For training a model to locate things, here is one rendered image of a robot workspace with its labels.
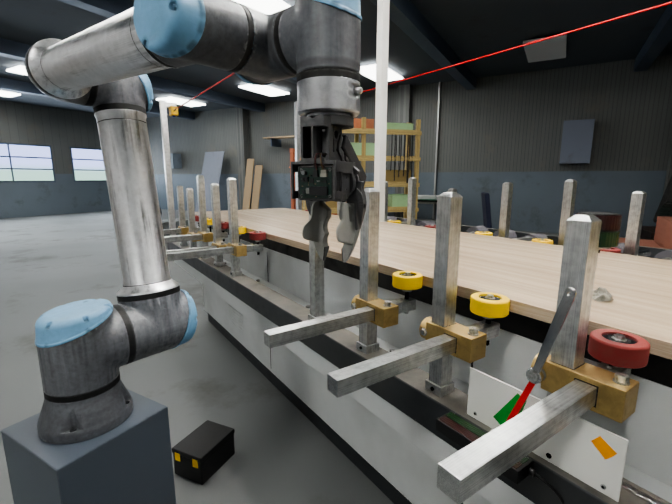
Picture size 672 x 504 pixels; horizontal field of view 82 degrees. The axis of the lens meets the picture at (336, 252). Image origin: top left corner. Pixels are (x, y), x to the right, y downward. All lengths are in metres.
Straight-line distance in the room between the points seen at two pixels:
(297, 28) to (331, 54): 0.06
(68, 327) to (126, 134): 0.46
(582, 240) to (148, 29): 0.65
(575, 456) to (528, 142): 8.99
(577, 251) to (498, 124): 9.05
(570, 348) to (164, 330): 0.87
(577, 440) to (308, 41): 0.70
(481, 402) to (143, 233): 0.85
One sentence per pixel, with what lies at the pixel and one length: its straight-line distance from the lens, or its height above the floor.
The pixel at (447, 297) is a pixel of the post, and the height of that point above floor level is 0.92.
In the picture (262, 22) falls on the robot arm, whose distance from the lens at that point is 0.64.
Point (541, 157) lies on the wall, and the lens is 9.54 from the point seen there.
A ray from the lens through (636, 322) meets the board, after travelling 0.91.
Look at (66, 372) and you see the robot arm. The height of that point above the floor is 0.75.
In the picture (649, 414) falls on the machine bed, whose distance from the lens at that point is 0.96.
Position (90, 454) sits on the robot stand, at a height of 0.59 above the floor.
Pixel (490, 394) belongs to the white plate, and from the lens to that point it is 0.82.
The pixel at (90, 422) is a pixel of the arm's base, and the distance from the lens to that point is 1.07.
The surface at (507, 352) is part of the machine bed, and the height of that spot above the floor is 0.75.
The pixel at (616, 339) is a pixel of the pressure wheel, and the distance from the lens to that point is 0.78.
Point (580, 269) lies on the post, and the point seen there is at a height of 1.03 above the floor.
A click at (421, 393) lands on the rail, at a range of 0.92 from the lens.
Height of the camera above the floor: 1.16
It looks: 11 degrees down
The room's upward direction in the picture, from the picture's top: straight up
